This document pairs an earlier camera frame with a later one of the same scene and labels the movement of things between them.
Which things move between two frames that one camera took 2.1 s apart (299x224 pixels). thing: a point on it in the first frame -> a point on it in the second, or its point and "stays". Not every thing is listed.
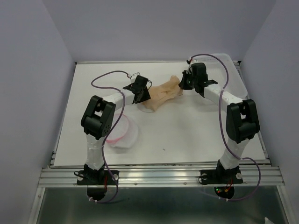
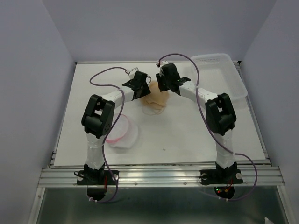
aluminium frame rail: (159, 178) stays
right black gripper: (181, 84) -> (159, 77)
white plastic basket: (223, 75) stays
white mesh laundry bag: (124, 133) stays
